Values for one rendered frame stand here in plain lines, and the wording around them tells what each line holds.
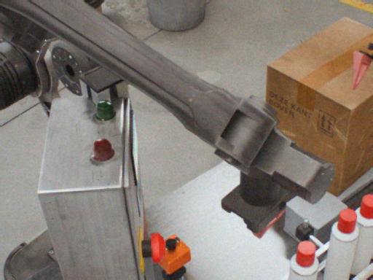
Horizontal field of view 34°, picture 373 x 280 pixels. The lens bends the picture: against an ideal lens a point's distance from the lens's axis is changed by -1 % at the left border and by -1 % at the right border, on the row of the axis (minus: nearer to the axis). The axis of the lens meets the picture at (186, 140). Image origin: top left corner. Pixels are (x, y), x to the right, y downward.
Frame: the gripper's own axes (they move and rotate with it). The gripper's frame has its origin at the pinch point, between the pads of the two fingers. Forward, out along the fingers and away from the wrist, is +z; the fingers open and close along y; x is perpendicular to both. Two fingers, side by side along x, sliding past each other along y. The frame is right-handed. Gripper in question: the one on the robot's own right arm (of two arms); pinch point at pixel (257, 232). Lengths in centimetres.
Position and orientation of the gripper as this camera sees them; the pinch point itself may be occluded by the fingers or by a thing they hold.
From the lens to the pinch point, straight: 97.1
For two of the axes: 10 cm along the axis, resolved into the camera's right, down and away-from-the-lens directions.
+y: 6.8, -5.2, 5.2
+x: -7.3, -4.4, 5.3
